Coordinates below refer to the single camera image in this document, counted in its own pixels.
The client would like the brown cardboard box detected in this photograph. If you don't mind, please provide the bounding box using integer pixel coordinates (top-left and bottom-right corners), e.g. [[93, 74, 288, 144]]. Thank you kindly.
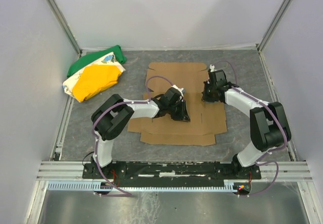
[[128, 62, 227, 146]]

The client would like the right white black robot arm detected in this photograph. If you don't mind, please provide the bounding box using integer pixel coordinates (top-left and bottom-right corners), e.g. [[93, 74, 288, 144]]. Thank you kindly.
[[202, 66, 291, 178]]

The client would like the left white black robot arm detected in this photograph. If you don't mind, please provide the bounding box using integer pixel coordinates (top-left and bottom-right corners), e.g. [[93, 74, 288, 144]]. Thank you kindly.
[[91, 85, 190, 167]]

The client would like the green cloth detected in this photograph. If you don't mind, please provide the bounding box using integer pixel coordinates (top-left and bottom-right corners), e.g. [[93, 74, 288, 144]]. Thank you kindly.
[[67, 45, 127, 78]]

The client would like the yellow cloth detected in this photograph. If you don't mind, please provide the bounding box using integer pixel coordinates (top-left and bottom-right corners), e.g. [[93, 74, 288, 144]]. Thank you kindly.
[[72, 65, 124, 102]]

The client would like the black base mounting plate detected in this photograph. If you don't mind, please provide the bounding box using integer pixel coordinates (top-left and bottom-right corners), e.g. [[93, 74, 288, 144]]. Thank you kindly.
[[82, 160, 262, 187]]

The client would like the white patterned cloth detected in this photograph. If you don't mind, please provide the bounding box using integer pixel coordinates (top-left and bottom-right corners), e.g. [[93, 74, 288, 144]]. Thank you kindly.
[[63, 52, 125, 98]]

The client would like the metal front shelf sheet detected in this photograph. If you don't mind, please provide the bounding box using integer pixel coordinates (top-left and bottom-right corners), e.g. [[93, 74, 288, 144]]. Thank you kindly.
[[39, 185, 308, 223]]

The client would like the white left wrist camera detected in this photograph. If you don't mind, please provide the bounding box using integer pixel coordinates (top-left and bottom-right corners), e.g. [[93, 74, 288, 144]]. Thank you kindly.
[[172, 85, 186, 97]]

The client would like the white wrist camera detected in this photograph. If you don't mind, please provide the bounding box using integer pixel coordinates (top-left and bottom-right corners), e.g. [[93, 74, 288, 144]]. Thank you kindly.
[[209, 65, 216, 72], [172, 85, 186, 97]]

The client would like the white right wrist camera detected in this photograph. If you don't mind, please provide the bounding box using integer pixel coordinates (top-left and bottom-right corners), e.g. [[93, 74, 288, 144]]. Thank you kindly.
[[209, 65, 216, 72]]

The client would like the light blue cable duct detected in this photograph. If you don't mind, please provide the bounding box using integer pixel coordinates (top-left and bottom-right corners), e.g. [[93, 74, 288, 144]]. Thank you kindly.
[[47, 181, 237, 193]]

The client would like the right aluminium corner post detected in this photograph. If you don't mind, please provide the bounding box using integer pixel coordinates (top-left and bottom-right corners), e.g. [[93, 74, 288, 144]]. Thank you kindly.
[[257, 0, 293, 52]]

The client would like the aluminium corner post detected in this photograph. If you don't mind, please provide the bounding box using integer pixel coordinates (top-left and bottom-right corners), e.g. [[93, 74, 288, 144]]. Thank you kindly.
[[257, 0, 293, 52], [46, 0, 82, 55]]

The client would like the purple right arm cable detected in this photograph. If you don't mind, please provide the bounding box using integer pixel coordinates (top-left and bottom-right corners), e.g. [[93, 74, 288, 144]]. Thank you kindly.
[[213, 60, 288, 198]]

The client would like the aluminium front rail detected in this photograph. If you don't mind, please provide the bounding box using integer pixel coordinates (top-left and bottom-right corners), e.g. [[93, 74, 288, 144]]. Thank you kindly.
[[36, 161, 313, 182]]

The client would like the left aluminium corner post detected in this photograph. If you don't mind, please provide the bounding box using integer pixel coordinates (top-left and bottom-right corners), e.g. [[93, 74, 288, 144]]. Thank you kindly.
[[46, 0, 82, 55]]

